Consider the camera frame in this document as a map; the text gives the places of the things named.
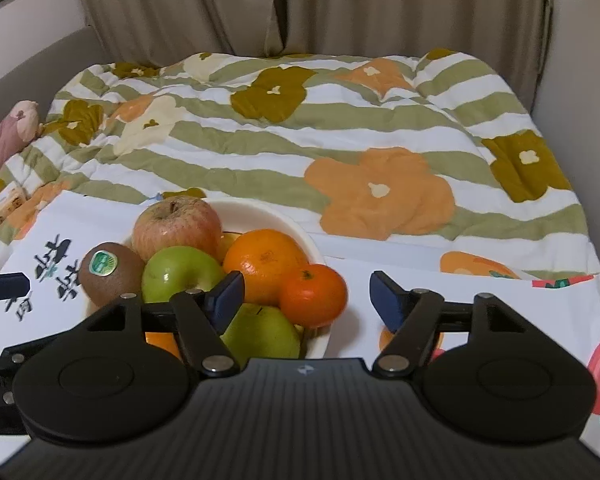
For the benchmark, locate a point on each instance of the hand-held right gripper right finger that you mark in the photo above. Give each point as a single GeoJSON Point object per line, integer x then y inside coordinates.
{"type": "Point", "coordinates": [385, 296]}

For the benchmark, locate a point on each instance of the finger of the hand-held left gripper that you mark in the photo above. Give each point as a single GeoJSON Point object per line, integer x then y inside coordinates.
{"type": "Point", "coordinates": [2, 286]}

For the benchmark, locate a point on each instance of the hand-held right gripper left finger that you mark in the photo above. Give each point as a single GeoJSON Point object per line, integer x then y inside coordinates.
{"type": "Point", "coordinates": [225, 296]}

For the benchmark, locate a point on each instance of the large orange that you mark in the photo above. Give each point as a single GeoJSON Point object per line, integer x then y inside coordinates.
{"type": "Point", "coordinates": [265, 260]}

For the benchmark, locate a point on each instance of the green apple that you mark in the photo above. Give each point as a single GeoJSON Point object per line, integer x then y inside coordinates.
{"type": "Point", "coordinates": [265, 332]}
{"type": "Point", "coordinates": [175, 270]}

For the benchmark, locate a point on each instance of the cream bowl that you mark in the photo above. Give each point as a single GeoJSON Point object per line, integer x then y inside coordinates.
{"type": "Point", "coordinates": [280, 220]}

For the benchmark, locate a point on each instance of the brown kiwi with sticker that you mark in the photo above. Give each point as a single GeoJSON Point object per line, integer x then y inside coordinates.
{"type": "Point", "coordinates": [105, 272]}

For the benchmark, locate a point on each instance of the small mandarin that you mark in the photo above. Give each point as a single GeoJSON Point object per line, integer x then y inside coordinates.
{"type": "Point", "coordinates": [315, 297]}

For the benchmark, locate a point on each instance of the small printed carton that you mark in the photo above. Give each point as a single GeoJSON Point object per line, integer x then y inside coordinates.
{"type": "Point", "coordinates": [5, 204]}

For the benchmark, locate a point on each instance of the red yellow apple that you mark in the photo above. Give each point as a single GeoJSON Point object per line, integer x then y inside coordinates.
{"type": "Point", "coordinates": [175, 227]}

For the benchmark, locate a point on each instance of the white printed cloth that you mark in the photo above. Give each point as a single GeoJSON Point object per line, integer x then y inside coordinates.
{"type": "Point", "coordinates": [480, 290]}

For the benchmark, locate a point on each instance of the pink plush toy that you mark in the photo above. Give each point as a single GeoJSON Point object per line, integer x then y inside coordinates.
{"type": "Point", "coordinates": [5, 140]}

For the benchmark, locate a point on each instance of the floral striped blanket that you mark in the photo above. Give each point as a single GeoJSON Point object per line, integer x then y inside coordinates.
{"type": "Point", "coordinates": [330, 135]}

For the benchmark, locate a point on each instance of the beige curtain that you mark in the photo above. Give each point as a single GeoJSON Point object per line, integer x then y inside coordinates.
{"type": "Point", "coordinates": [405, 5]}
{"type": "Point", "coordinates": [170, 5]}

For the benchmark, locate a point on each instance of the grey upholstered bed frame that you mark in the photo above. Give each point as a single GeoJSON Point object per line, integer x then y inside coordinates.
{"type": "Point", "coordinates": [35, 70]}

